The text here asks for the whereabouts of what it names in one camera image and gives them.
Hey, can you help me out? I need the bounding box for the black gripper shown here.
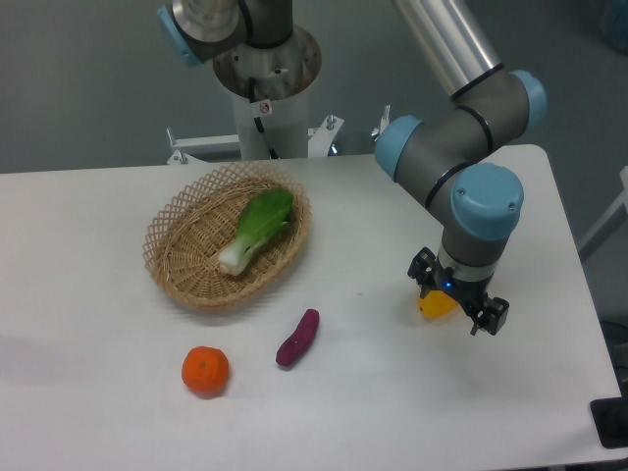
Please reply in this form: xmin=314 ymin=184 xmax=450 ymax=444
xmin=407 ymin=247 xmax=509 ymax=336

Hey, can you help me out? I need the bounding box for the purple sweet potato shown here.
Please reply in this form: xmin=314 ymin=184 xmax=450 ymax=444
xmin=276 ymin=309 xmax=320 ymax=368

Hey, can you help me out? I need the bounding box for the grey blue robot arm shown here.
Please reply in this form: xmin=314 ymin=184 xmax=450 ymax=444
xmin=157 ymin=1 xmax=547 ymax=334

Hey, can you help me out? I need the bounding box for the yellow mango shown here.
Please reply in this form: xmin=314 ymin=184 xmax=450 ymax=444
xmin=417 ymin=290 xmax=458 ymax=320

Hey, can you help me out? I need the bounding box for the black box at table edge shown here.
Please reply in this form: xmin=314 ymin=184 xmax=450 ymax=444
xmin=590 ymin=397 xmax=627 ymax=449

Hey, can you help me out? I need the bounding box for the green bok choy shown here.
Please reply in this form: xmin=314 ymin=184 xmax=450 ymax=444
xmin=218 ymin=187 xmax=293 ymax=277

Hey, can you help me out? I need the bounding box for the woven wicker basket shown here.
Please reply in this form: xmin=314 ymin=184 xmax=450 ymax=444
xmin=143 ymin=161 xmax=311 ymax=309

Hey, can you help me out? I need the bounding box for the orange tangerine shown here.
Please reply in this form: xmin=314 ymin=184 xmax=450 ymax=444
xmin=182 ymin=345 xmax=230 ymax=395

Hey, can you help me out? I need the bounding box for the white frame at right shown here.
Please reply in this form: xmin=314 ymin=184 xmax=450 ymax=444
xmin=577 ymin=167 xmax=627 ymax=262

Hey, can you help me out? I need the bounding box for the white metal base frame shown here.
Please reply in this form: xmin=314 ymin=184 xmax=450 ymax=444
xmin=165 ymin=103 xmax=393 ymax=165

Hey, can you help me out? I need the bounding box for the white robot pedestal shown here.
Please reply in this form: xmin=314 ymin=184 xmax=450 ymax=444
xmin=212 ymin=26 xmax=322 ymax=161

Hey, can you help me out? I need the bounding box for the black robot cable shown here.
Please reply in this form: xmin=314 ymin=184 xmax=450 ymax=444
xmin=247 ymin=77 xmax=281 ymax=161

